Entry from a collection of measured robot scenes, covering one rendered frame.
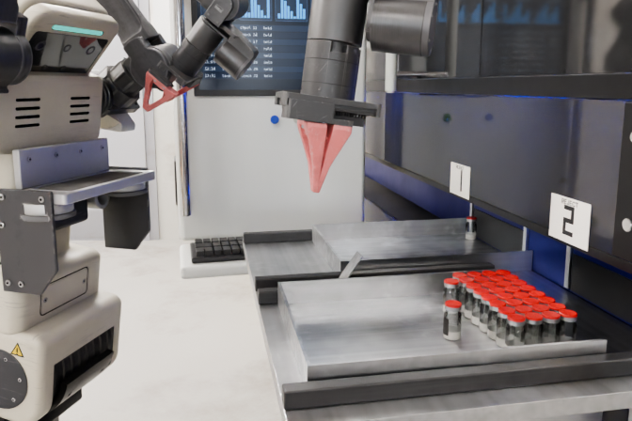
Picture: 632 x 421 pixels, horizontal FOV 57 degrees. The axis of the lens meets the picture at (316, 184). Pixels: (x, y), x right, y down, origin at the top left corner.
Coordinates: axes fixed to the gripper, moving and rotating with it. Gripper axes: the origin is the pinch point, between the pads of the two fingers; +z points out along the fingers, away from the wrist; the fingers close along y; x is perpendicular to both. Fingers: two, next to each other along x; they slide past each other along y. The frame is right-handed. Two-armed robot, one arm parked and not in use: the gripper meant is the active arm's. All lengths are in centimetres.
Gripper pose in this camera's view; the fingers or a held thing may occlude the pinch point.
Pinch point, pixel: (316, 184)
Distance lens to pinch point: 61.8
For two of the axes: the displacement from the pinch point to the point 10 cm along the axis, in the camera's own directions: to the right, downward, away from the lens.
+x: -1.9, -1.4, 9.7
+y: 9.7, 1.0, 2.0
